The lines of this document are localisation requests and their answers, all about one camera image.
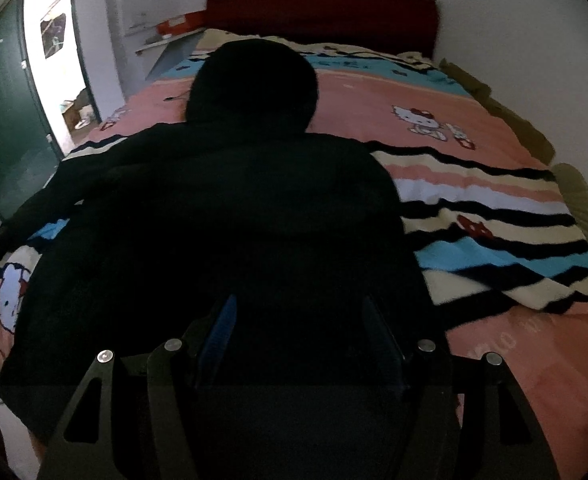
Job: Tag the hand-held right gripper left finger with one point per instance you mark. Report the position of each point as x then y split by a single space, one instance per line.
222 331

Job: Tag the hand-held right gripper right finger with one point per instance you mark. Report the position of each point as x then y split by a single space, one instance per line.
380 331

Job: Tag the black hooded jacket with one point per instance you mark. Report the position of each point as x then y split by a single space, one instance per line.
254 185

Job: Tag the pink striped printed blanket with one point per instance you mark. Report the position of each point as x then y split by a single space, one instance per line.
424 91

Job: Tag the dark green door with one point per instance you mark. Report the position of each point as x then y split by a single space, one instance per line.
9 125

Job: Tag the orange box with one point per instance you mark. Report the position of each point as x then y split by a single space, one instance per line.
180 22

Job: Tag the dark red headboard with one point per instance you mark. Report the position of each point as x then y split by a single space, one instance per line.
324 10

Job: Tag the white wall shelf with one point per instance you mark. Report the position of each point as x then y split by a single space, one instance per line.
166 41

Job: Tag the white wall switch plate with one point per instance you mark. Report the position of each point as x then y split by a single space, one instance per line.
136 26

